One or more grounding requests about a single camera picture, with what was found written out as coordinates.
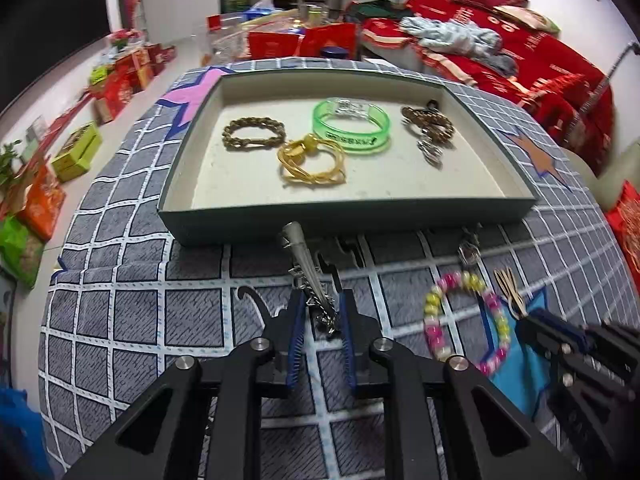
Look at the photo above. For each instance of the blue jar lid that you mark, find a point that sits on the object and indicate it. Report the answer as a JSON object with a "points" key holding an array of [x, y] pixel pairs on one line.
{"points": [[334, 52]]}

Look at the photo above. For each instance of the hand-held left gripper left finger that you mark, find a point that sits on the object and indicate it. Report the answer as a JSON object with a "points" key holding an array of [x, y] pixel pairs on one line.
{"points": [[295, 340]]}

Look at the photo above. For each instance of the red embroidered cushion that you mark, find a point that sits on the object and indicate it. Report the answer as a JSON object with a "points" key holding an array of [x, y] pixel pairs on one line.
{"points": [[627, 225]]}

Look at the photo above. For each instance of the grey chequered tablecloth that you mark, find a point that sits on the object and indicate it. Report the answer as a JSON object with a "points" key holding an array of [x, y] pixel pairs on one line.
{"points": [[150, 310]]}

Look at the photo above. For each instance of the blue star marker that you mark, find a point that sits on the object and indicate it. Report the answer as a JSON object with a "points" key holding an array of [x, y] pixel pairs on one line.
{"points": [[530, 380]]}

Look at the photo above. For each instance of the clear plastic bag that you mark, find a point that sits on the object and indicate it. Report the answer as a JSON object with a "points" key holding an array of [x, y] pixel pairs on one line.
{"points": [[220, 45]]}

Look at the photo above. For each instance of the blue tissue pack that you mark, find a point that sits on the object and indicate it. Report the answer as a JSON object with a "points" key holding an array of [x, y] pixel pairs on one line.
{"points": [[260, 7]]}

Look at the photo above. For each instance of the small red sign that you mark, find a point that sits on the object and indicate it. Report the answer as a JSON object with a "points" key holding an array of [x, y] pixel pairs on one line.
{"points": [[214, 21]]}

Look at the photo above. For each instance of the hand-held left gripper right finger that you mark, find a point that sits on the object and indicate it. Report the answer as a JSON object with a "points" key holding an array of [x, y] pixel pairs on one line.
{"points": [[350, 340]]}

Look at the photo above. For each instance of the gold hair clip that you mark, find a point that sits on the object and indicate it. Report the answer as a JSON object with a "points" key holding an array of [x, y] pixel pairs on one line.
{"points": [[507, 285]]}

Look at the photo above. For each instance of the black selfie stick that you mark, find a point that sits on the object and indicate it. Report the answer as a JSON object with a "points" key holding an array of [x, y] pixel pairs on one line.
{"points": [[600, 90]]}

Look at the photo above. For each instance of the pink flower bouquet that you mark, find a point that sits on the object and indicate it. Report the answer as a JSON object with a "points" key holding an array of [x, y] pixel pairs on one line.
{"points": [[125, 37]]}

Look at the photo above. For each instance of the black wall television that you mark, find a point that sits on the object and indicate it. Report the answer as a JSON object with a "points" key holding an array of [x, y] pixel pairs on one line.
{"points": [[40, 20]]}

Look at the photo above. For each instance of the black claw hair clip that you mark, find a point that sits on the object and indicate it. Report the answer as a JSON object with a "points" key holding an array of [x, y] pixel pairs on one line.
{"points": [[433, 105]]}

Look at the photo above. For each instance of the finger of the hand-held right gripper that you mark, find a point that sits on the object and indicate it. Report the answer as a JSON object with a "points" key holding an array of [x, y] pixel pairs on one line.
{"points": [[565, 325], [537, 340]]}

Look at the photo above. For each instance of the dark green clothes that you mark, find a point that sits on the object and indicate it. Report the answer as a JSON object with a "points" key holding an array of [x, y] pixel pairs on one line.
{"points": [[375, 10]]}

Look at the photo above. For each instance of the red covered sofa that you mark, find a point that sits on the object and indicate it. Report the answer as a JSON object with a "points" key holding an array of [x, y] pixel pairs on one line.
{"points": [[550, 85]]}

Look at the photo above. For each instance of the row of red gift boxes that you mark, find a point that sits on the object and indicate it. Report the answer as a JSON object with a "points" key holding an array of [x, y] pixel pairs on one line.
{"points": [[125, 80]]}

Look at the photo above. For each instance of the clear glass jar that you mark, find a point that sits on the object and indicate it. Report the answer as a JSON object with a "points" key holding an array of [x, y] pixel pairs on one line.
{"points": [[312, 15]]}

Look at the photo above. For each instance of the grey garment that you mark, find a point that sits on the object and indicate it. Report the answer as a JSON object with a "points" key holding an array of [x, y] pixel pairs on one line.
{"points": [[500, 64]]}

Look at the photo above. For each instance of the orange gift bag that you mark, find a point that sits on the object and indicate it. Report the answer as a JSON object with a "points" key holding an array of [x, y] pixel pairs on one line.
{"points": [[42, 205]]}

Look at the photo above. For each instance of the blue cloth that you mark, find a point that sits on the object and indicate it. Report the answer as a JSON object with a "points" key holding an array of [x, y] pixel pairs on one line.
{"points": [[22, 435]]}

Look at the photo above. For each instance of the orange star marker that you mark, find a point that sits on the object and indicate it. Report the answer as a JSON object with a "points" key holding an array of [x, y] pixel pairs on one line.
{"points": [[542, 157]]}

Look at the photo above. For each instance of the red boxes on far table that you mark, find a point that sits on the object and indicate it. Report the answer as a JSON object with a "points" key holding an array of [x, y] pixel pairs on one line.
{"points": [[325, 37]]}

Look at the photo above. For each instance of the light blue clothes pile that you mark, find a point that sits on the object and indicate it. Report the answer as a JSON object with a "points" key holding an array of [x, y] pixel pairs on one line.
{"points": [[450, 35]]}

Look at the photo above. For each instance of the yellow-green gift box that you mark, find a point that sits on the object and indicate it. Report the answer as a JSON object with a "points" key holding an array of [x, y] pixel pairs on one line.
{"points": [[75, 155]]}

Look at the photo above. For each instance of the green potted plant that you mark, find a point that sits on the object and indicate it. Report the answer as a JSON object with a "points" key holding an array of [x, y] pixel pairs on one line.
{"points": [[9, 165]]}

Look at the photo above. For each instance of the grey shallow tray box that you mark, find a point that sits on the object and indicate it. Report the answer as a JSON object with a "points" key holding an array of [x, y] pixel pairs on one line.
{"points": [[375, 195]]}

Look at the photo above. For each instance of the small green box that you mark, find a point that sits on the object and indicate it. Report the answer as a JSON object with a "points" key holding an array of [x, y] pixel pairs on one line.
{"points": [[99, 75]]}

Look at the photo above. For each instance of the pink star marker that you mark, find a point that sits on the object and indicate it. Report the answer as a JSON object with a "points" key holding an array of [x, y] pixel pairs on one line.
{"points": [[192, 95]]}

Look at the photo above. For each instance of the green plastic bag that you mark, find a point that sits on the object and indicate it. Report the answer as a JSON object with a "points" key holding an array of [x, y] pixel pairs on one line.
{"points": [[20, 250]]}

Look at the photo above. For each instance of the floral pillow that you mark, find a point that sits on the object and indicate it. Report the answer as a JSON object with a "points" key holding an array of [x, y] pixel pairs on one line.
{"points": [[527, 19]]}

